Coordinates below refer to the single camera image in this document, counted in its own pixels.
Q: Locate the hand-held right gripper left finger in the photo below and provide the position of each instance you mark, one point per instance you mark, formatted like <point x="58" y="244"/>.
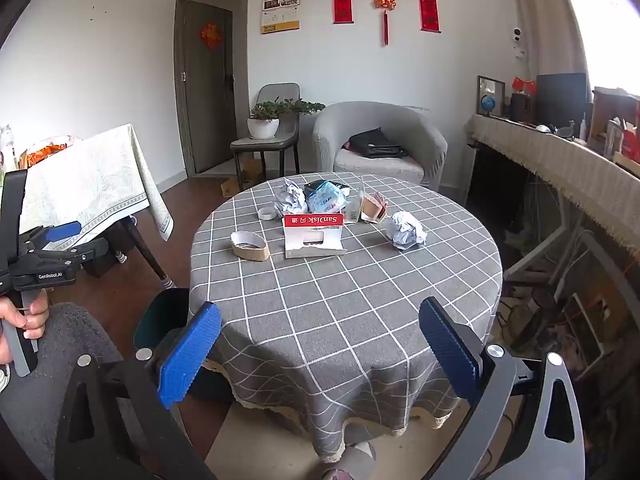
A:
<point x="190" y="355"/>

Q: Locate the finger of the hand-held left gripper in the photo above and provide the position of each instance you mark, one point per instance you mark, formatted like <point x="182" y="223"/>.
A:
<point x="85" y="251"/>
<point x="62" y="231"/>

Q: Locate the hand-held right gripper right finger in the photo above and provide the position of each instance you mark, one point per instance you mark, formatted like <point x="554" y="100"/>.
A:
<point x="450" y="350"/>

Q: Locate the dark teal trash bin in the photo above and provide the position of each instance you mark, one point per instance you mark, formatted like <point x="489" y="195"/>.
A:
<point x="160" y="315"/>

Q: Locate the brown cardboard tape core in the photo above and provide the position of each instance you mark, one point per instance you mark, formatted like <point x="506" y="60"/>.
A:
<point x="250" y="254"/>

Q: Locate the paper ball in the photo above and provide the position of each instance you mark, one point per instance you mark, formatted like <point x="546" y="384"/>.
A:
<point x="406" y="230"/>
<point x="290" y="199"/>

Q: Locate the white plastic screw cap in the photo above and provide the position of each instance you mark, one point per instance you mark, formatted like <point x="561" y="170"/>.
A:
<point x="266" y="217"/>

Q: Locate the white and brown cardboard box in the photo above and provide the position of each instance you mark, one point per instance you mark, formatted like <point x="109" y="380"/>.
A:
<point x="372" y="207"/>

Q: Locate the red and white card package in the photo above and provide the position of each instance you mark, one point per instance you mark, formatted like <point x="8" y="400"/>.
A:
<point x="312" y="245"/>

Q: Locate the blue and white tissue packet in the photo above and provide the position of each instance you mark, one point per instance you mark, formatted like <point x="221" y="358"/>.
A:
<point x="325" y="202"/>

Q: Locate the person's left hand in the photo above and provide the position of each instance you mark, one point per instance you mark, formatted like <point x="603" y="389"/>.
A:
<point x="10" y="315"/>

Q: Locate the black box under table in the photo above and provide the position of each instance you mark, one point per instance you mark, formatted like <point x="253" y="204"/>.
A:
<point x="107" y="255"/>

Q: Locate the pale leaf-patterned tablecloth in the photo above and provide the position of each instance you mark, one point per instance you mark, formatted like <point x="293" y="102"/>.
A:
<point x="90" y="185"/>

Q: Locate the person's grey fleece-clad leg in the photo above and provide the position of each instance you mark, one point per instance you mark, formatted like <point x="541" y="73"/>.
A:
<point x="60" y="330"/>

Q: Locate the black table leg with sock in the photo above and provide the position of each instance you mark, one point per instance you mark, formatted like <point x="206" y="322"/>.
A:
<point x="147" y="255"/>

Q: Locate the orange snack bag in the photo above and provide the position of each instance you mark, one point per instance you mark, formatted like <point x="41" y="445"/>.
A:
<point x="47" y="152"/>

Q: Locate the clear bottle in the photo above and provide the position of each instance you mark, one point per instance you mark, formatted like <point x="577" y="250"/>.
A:
<point x="7" y="147"/>

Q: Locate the grey checked tablecloth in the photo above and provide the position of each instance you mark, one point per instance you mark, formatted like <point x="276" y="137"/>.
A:
<point x="350" y="310"/>

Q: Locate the grey slipper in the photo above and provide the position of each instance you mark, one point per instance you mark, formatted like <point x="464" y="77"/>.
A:
<point x="355" y="457"/>

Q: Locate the cardboard box on floor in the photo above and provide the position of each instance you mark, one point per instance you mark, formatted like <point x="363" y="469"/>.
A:
<point x="230" y="186"/>

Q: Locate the black cabinet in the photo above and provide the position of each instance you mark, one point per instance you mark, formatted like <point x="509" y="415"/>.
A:
<point x="495" y="185"/>

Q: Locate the grey door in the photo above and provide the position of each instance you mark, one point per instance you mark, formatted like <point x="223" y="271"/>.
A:
<point x="210" y="110"/>

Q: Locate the side table with fringed cloth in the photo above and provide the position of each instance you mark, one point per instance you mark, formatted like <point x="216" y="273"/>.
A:
<point x="550" y="160"/>

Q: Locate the potted plant in white pot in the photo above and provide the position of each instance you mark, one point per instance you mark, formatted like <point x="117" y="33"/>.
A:
<point x="262" y="127"/>

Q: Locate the black bag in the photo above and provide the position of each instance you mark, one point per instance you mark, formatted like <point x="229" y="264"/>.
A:
<point x="375" y="142"/>

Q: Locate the grey armchair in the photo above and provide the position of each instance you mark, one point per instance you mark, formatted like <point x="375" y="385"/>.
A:
<point x="380" y="117"/>

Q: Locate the red door decoration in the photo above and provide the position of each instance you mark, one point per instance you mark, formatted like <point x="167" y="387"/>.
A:
<point x="211" y="35"/>

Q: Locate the small blue globe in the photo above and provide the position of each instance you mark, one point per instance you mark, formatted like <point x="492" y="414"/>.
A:
<point x="488" y="104"/>

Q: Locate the grey dining chair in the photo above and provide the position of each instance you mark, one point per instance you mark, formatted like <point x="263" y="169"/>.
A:
<point x="277" y="92"/>

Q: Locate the brown wooden speaker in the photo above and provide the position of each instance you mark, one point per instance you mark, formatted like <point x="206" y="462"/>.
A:
<point x="520" y="107"/>

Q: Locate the framed picture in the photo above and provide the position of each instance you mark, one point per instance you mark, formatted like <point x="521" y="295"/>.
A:
<point x="490" y="85"/>

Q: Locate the black monitor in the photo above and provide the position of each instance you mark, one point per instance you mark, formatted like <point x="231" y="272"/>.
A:
<point x="560" y="100"/>

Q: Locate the small red flags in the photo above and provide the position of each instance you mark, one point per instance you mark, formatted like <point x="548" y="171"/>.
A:
<point x="522" y="85"/>

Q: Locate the wooden shelf box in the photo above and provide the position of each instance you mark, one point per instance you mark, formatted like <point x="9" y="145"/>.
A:
<point x="615" y="110"/>

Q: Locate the white sheer curtain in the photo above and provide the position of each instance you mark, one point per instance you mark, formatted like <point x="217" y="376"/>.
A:
<point x="555" y="20"/>

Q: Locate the wall calendar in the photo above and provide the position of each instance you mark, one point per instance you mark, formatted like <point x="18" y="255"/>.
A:
<point x="280" y="10"/>

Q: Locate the white security camera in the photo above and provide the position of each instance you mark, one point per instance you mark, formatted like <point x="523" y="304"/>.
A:
<point x="518" y="37"/>

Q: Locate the red wall scroll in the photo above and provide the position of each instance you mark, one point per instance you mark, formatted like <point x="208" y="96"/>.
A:
<point x="343" y="2"/>
<point x="429" y="10"/>

